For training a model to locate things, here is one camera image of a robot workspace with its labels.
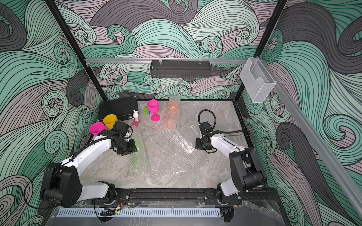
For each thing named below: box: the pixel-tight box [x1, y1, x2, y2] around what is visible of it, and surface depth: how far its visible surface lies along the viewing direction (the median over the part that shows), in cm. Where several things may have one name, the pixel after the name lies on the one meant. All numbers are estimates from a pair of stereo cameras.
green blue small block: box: [143, 106, 150, 116], surface depth 112 cm
